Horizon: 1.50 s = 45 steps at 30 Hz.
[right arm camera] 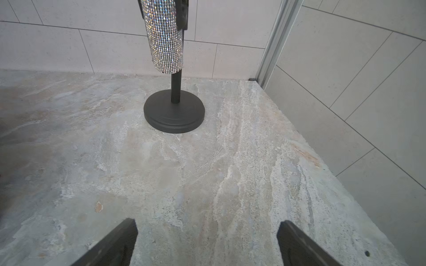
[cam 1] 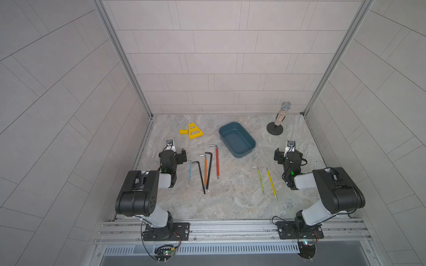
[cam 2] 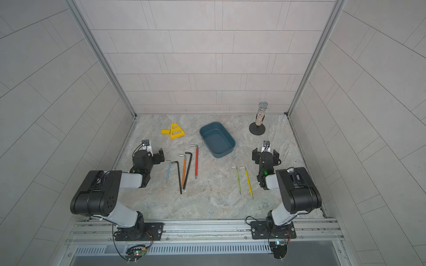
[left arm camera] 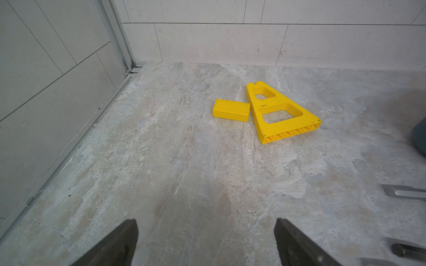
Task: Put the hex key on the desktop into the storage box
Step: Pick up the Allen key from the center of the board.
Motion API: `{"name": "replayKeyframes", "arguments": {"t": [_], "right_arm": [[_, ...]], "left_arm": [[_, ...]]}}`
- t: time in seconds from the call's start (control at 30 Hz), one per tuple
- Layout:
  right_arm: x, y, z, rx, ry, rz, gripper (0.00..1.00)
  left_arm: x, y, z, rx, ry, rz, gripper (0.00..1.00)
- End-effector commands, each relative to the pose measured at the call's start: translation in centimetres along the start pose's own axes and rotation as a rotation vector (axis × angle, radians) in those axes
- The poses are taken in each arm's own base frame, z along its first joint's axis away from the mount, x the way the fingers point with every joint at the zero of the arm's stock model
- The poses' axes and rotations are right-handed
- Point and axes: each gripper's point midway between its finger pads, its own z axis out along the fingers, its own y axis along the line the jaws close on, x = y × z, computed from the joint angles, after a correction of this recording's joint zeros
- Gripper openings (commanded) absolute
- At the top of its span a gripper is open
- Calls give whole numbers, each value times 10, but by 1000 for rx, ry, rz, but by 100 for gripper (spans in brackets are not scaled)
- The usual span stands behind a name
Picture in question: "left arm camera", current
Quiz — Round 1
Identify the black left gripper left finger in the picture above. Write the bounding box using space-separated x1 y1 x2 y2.
73 219 139 266

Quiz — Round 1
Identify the yellow triangular frame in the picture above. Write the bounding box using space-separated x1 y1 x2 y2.
246 81 322 144

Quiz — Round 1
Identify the red handled hex key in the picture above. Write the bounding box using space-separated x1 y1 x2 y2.
382 184 426 201

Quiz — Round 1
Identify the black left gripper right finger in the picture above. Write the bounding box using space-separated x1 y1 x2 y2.
274 218 341 266

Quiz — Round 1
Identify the yellow rectangular block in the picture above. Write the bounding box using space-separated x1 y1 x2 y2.
212 99 250 122

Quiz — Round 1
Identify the teal storage box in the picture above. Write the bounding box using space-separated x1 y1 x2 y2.
412 117 426 156

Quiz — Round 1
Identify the large black hex key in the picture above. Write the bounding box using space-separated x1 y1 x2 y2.
391 243 426 262

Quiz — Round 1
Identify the orange handled hex key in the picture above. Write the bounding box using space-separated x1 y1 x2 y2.
359 258 398 266

